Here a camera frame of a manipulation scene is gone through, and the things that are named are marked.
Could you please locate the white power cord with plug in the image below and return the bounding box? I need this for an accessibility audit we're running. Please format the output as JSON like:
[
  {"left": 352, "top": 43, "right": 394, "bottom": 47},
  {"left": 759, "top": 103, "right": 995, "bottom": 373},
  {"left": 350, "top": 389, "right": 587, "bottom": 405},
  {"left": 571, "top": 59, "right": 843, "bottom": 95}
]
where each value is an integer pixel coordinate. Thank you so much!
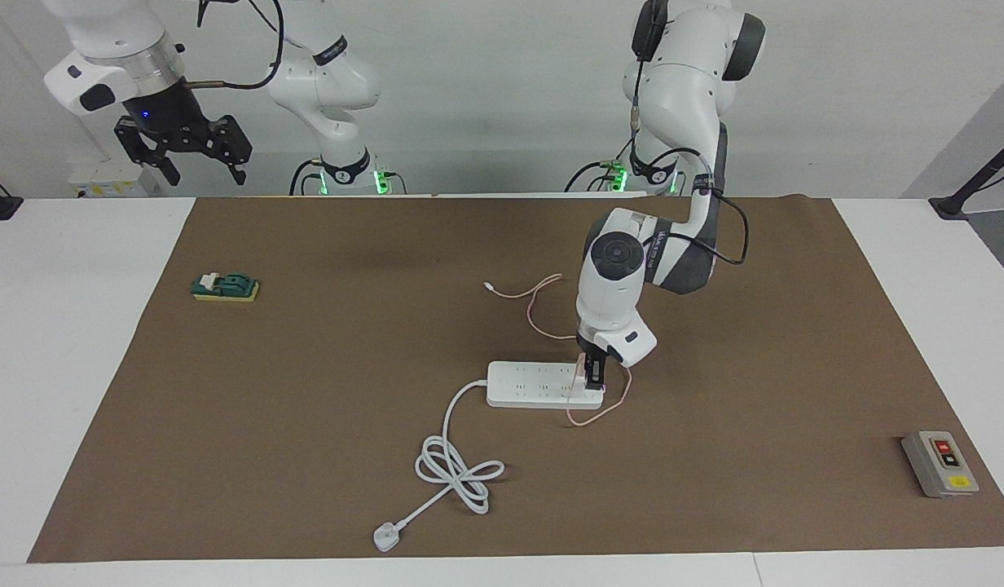
[{"left": 373, "top": 379, "right": 507, "bottom": 554}]

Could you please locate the pink charging cable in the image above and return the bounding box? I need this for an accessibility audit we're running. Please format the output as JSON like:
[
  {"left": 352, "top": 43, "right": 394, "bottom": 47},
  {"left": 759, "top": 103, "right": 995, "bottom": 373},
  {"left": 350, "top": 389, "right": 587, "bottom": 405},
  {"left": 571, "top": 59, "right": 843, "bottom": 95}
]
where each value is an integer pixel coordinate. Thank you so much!
[{"left": 483, "top": 274, "right": 633, "bottom": 427}]

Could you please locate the grey on-off switch box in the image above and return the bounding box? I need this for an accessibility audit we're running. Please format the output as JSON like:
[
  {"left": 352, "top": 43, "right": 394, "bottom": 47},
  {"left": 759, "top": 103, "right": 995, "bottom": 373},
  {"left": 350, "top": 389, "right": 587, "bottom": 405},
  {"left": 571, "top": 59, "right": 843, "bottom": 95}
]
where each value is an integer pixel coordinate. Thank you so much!
[{"left": 901, "top": 430, "right": 980, "bottom": 498}]

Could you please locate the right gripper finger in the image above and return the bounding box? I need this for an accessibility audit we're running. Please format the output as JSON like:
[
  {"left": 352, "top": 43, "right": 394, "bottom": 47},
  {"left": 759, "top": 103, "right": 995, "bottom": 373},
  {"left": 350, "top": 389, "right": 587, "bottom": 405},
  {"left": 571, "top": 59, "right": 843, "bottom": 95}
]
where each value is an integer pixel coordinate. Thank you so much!
[
  {"left": 205, "top": 117, "right": 253, "bottom": 184},
  {"left": 115, "top": 118, "right": 181, "bottom": 187}
]

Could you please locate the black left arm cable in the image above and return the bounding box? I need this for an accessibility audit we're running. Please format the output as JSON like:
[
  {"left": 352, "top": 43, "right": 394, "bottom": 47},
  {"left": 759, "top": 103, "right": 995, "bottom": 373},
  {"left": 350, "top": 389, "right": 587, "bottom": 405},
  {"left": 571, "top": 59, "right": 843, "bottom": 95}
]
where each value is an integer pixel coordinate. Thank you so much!
[{"left": 628, "top": 16, "right": 751, "bottom": 266}]

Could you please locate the white power strip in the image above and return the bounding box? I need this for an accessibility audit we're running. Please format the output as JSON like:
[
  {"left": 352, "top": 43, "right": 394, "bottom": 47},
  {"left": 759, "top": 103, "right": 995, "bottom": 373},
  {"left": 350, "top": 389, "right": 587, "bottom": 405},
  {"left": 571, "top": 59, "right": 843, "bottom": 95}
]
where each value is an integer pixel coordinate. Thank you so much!
[{"left": 487, "top": 361, "right": 605, "bottom": 410}]

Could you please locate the black clamped stand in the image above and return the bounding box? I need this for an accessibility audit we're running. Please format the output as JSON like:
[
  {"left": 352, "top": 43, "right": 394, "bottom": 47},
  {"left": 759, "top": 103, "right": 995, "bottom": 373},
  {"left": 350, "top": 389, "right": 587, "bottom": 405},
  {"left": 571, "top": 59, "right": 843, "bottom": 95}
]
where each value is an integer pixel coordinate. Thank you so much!
[
  {"left": 930, "top": 130, "right": 1004, "bottom": 221},
  {"left": 0, "top": 167, "right": 24, "bottom": 221}
]

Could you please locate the white wall outlet box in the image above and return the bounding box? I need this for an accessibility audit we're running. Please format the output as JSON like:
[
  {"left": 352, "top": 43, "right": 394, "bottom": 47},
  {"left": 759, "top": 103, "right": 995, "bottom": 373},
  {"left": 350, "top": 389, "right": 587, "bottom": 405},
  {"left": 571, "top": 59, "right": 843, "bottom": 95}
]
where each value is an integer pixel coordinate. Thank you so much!
[{"left": 68, "top": 157, "right": 165, "bottom": 199}]

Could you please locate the black base power cable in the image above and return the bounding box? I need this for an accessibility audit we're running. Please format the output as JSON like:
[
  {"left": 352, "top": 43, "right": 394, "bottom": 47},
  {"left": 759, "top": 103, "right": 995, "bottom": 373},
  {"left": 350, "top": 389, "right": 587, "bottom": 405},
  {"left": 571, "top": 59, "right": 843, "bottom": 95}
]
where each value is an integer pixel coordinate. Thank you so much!
[
  {"left": 565, "top": 159, "right": 633, "bottom": 194},
  {"left": 288, "top": 159, "right": 325, "bottom": 196}
]

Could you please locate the black printed wrist strap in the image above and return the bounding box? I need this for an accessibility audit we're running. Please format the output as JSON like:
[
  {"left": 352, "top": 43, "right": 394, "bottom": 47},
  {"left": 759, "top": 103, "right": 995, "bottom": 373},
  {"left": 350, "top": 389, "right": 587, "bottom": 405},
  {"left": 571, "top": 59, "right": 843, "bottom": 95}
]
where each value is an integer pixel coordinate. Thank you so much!
[{"left": 647, "top": 231, "right": 672, "bottom": 282}]

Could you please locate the brown paper table mat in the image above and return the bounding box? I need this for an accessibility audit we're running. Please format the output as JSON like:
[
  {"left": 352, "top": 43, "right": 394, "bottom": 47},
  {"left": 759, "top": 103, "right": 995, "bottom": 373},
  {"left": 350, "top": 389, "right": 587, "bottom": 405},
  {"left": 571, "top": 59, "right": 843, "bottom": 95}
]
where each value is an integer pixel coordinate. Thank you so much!
[{"left": 28, "top": 194, "right": 1004, "bottom": 563}]

